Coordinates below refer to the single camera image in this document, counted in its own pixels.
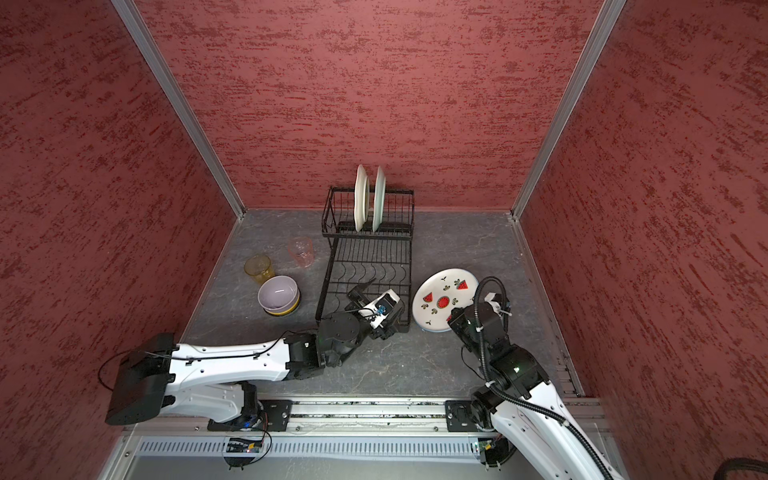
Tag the corner aluminium profile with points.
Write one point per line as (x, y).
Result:
(604, 24)
(138, 30)

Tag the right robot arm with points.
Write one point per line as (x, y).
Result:
(519, 401)

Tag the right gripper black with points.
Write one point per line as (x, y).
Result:
(457, 319)

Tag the lavender ceramic bowl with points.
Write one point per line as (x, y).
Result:
(278, 291)

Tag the pale green plate right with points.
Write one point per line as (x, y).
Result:
(379, 199)

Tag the left corner aluminium profile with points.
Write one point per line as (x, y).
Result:
(138, 30)

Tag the amber glass cup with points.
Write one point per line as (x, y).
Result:
(259, 268)

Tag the yellow bowl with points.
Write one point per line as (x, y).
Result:
(283, 311)

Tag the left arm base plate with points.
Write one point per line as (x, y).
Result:
(273, 415)

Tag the white plate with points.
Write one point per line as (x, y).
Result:
(361, 198)
(439, 295)

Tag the right corner aluminium profile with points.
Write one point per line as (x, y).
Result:
(604, 24)

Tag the black wire dish rack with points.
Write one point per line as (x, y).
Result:
(380, 259)

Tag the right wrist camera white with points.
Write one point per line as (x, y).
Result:
(498, 304)

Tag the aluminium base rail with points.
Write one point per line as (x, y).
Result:
(342, 416)

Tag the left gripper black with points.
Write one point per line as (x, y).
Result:
(360, 298)

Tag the pink glass cup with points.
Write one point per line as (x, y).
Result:
(302, 251)

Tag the white slotted cable duct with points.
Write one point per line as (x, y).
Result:
(420, 449)

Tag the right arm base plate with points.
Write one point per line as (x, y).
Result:
(463, 416)

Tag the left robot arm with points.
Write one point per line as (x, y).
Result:
(163, 377)

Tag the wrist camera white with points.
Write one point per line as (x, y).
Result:
(498, 304)
(382, 312)

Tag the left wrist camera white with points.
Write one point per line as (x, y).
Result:
(382, 312)

